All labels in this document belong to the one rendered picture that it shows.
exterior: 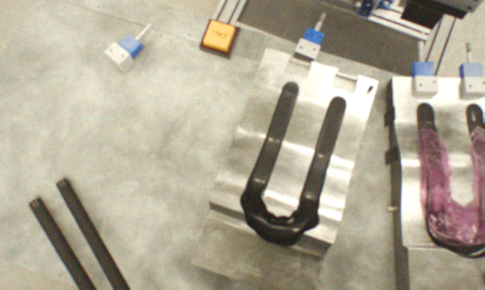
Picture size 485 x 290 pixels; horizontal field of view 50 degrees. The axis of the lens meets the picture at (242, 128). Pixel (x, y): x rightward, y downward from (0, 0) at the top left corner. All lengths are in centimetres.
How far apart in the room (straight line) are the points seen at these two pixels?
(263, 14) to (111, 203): 104
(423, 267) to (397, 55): 104
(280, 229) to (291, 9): 109
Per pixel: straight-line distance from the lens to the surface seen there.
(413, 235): 115
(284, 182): 107
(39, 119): 134
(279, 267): 112
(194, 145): 122
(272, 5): 202
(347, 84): 121
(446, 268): 113
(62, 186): 124
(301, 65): 121
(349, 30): 200
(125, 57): 126
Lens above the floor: 198
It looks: 74 degrees down
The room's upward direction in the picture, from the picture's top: 7 degrees counter-clockwise
